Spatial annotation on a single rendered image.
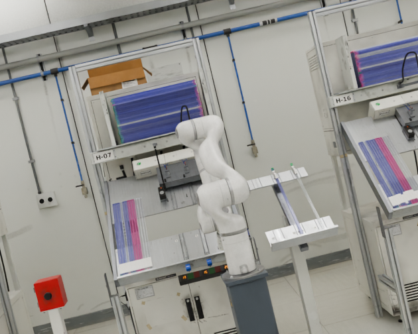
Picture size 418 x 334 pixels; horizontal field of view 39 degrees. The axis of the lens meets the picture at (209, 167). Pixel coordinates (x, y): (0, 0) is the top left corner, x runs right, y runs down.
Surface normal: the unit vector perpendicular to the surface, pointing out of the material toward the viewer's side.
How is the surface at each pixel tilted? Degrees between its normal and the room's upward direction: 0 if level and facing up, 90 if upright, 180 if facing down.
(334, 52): 90
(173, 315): 90
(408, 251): 90
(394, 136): 44
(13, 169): 90
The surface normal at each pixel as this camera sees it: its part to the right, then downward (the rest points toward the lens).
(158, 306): 0.06, 0.04
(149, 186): -0.13, -0.69
